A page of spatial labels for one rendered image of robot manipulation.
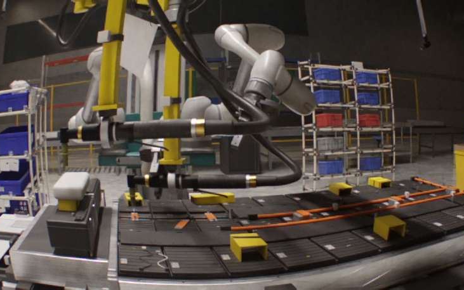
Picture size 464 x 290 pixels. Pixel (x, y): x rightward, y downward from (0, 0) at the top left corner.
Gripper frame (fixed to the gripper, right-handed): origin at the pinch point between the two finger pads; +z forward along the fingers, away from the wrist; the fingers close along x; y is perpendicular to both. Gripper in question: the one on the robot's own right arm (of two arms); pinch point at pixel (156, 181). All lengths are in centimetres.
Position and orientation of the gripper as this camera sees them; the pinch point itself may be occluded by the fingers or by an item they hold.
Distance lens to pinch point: 200.8
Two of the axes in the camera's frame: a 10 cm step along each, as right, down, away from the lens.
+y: 10.0, -0.2, -0.9
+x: 0.6, 8.2, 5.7
